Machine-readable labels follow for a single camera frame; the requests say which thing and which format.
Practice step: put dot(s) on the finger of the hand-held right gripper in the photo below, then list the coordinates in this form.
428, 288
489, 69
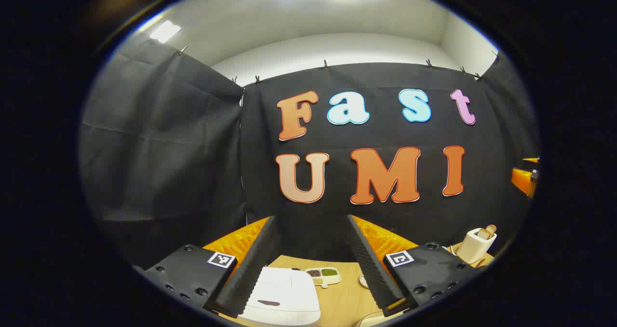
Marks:
523, 181
532, 160

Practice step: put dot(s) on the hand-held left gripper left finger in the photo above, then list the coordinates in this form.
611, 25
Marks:
250, 279

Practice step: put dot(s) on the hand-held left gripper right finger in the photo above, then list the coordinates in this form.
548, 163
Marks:
373, 276

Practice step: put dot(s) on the white rice cooker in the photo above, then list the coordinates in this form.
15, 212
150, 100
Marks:
289, 293

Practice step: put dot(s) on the white round plate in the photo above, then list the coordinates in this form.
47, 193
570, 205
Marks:
364, 281

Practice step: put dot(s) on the white divided grain dish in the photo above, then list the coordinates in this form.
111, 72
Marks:
324, 275

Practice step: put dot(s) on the toasted bread slice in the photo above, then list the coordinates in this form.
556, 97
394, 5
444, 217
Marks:
491, 229
483, 234

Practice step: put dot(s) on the white toaster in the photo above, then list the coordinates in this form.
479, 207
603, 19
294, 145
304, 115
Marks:
472, 250

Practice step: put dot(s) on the ceiling light panel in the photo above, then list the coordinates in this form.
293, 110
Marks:
165, 31

